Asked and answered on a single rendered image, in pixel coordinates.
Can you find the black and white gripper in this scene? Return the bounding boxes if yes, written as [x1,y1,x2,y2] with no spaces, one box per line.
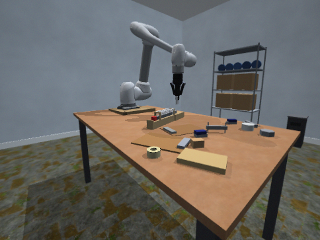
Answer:
[170,73,186,104]

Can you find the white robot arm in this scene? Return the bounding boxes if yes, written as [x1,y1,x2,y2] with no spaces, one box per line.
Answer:
[117,22,197,110]

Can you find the grey cylinder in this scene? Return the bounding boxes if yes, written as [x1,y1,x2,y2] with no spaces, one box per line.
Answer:
[241,122,255,132]

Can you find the beige tape roll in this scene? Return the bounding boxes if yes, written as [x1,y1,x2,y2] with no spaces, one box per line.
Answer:
[147,146,161,159]

